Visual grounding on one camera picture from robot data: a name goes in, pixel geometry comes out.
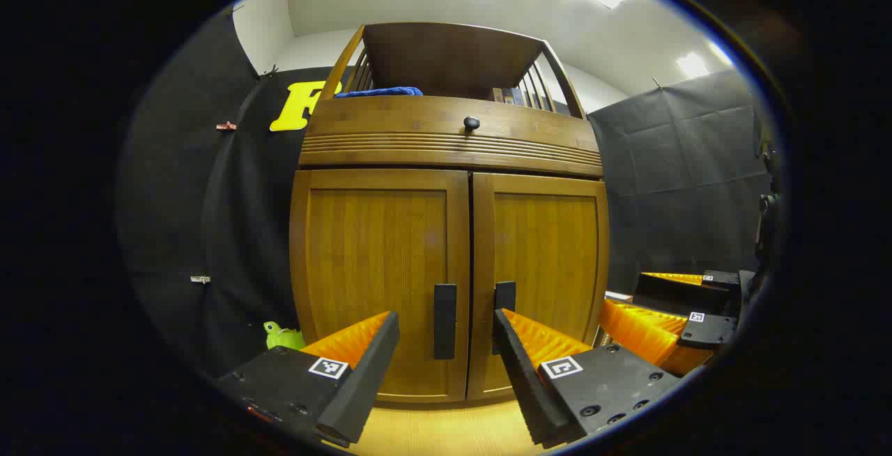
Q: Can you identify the blue cloth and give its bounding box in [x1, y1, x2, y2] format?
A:
[334, 86, 424, 99]

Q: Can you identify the small ceiling light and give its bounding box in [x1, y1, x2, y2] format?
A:
[676, 52, 712, 79]

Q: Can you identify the green toy frog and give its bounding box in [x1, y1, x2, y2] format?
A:
[263, 321, 306, 351]

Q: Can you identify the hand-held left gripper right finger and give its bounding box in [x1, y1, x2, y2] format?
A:
[493, 307, 687, 450]

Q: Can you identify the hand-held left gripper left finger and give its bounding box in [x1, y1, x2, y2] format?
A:
[213, 311, 401, 446]

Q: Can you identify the wooden cabinet door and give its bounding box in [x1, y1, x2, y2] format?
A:
[467, 172, 610, 401]
[289, 168, 472, 403]

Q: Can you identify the wooden cabinet drawer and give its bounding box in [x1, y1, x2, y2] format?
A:
[298, 96, 604, 178]

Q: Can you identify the black door handle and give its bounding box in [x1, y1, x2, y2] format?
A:
[433, 283, 459, 360]

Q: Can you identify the wooden double-door shoe cabinet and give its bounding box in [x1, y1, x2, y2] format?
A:
[288, 22, 612, 404]

